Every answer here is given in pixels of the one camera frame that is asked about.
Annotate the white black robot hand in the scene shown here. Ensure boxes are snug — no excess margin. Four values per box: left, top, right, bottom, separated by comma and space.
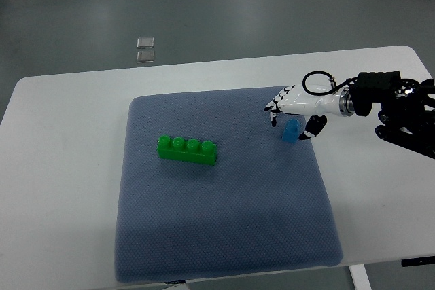
264, 84, 345, 141

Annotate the blue toy block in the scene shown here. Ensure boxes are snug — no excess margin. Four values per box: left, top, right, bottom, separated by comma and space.
281, 118, 300, 144

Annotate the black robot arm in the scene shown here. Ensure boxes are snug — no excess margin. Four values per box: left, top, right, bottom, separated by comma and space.
302, 71, 434, 158

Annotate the green four-stud toy block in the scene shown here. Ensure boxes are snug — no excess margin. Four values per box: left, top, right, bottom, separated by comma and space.
156, 134, 217, 166

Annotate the blue-grey fabric mat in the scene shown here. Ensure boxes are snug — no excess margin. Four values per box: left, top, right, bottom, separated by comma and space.
115, 87, 343, 283

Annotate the upper metal floor plate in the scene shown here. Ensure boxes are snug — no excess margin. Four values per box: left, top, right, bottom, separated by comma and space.
137, 37, 154, 49

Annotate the white table leg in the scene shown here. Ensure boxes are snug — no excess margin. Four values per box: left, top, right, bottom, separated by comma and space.
349, 264, 372, 290

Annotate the black table control panel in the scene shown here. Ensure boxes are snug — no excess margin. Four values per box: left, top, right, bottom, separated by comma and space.
401, 256, 435, 267

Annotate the black label under table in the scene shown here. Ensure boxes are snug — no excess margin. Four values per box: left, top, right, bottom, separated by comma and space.
165, 280, 186, 285

